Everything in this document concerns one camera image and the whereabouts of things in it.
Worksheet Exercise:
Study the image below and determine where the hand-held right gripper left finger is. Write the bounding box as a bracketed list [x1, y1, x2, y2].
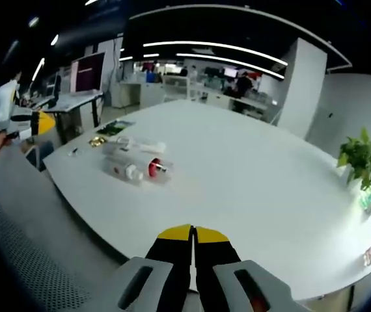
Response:
[98, 224, 193, 312]

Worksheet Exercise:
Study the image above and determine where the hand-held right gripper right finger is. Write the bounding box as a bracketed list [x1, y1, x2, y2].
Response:
[193, 226, 310, 312]

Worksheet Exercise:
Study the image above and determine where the red label skincare jar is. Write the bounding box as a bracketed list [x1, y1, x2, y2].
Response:
[106, 161, 125, 177]

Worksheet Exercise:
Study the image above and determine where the white skincare bottle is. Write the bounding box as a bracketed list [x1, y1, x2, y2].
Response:
[122, 164, 144, 183]

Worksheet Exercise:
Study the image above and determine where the red cap skincare bottle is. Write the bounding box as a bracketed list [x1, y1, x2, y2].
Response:
[147, 157, 171, 179]

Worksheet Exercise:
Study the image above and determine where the white standing desk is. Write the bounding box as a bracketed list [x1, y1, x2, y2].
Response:
[40, 90, 105, 146]

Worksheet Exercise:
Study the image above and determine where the small black desk monitor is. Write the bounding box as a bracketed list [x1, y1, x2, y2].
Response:
[51, 73, 62, 102]

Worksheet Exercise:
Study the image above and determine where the gold foil packet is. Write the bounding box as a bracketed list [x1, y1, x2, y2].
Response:
[89, 136, 109, 148]

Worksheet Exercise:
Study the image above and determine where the large monitor screen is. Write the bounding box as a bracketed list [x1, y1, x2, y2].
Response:
[69, 51, 107, 94]

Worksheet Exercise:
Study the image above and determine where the green printed packet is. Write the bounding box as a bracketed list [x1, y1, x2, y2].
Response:
[96, 120, 136, 136]

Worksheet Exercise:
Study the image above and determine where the grey mesh chair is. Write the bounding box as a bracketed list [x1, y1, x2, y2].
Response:
[0, 145, 134, 312]

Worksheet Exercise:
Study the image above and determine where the green and white box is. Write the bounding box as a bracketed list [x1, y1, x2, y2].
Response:
[358, 190, 371, 213]

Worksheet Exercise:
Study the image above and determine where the green potted plant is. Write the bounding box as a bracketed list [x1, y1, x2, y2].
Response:
[336, 127, 371, 192]

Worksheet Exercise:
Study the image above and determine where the white square pillar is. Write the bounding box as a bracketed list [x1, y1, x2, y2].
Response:
[275, 36, 329, 140]

